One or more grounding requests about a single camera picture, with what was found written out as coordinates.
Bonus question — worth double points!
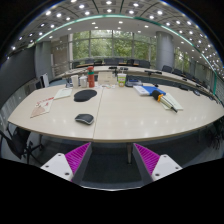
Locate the long curved conference table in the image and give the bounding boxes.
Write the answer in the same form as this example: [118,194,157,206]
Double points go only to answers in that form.
[61,65,214,98]

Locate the green printed paper cup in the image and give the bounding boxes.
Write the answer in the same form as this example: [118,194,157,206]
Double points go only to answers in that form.
[117,73,128,88]

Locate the white cardboard organizer box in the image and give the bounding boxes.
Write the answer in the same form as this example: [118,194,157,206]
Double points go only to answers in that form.
[97,71,118,86]

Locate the red and white brochure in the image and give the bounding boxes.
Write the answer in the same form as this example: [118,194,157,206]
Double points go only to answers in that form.
[30,96,55,119]

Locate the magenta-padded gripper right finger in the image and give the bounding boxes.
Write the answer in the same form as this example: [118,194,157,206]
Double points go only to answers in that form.
[132,142,184,185]

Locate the dark office chairs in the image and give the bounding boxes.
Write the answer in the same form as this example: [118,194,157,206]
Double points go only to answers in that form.
[71,59,214,98]

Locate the white booklet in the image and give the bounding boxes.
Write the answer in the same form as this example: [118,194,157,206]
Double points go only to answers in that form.
[159,92,184,112]

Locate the black mouse pad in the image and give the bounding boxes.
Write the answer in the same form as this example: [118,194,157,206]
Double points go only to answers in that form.
[73,89,98,103]

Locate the black computer mouse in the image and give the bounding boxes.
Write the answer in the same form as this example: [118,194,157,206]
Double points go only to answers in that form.
[74,113,95,126]

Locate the white lidded mug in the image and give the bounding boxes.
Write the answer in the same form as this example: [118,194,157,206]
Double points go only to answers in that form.
[79,75,88,89]

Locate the ceiling lights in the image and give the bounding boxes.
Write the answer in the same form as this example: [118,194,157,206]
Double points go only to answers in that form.
[9,0,224,78]

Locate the black microphone yellow band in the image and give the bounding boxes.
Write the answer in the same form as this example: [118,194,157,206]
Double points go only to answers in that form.
[151,89,179,113]

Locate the stack of white paper cups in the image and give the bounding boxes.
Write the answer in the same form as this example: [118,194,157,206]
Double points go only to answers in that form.
[70,74,80,89]

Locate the black office chair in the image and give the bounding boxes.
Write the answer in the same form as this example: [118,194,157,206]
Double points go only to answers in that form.
[0,123,43,164]

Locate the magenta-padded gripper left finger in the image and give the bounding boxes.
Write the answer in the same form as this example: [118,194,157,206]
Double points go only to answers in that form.
[40,142,93,185]

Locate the red thermos bottle green band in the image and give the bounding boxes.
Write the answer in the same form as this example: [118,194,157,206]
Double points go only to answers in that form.
[87,65,96,89]

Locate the white printed paper sheet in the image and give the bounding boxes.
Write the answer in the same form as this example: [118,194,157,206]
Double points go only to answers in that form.
[53,87,74,100]

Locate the white upright appliance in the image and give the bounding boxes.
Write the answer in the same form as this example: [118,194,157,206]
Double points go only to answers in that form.
[39,73,50,89]

